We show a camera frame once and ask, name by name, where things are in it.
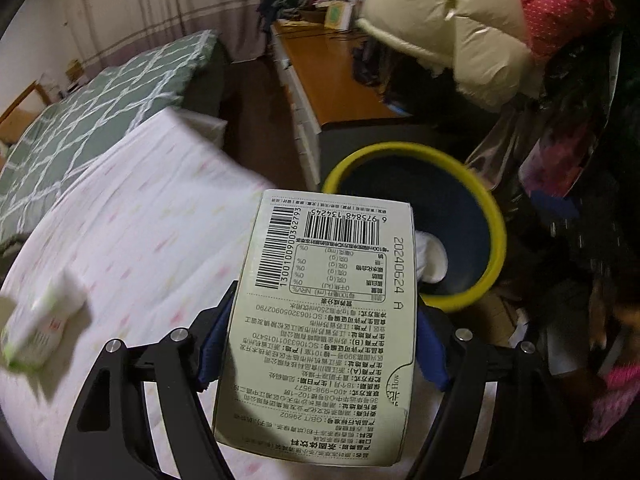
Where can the dark hanging clothes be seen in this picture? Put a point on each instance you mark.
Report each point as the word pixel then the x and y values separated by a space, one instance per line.
pixel 575 210

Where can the white green plastic bottle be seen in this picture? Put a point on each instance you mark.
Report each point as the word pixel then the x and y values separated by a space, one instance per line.
pixel 40 320

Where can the white floral tablecloth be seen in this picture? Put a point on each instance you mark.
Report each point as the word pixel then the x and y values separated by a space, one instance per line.
pixel 150 235

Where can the cream down jacket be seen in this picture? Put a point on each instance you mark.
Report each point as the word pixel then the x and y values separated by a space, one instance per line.
pixel 450 25

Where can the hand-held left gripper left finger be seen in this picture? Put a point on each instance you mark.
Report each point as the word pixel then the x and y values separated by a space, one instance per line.
pixel 212 345

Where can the small cardboard box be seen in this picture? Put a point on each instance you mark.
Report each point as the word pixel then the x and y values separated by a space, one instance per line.
pixel 73 70

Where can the green checked duvet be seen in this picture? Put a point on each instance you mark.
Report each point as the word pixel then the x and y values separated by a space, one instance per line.
pixel 100 110

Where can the dark bed base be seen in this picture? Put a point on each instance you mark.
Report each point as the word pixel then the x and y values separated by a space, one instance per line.
pixel 205 80

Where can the small green box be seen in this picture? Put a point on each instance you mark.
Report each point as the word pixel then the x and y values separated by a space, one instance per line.
pixel 338 16

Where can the wooden headboard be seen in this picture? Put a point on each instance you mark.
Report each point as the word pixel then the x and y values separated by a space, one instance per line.
pixel 30 92

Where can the pink garment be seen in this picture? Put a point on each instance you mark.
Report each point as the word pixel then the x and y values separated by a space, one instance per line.
pixel 620 400

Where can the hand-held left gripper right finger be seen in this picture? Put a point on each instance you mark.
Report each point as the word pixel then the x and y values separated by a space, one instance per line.
pixel 431 350

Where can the cardboard piece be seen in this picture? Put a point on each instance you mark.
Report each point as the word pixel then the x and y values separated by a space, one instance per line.
pixel 502 315

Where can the yellow rimmed dark trash bin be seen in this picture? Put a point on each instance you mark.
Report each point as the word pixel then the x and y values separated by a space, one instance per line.
pixel 400 185

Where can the pink dotted jacket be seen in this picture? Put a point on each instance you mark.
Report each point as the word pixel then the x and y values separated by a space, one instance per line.
pixel 555 5

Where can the cream paper cup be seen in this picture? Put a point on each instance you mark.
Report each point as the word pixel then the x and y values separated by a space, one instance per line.
pixel 434 262

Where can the wooden desk with white drawers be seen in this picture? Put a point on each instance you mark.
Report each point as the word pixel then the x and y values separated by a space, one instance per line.
pixel 330 85

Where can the pale green drink carton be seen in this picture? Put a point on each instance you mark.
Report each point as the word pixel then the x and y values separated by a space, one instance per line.
pixel 320 310

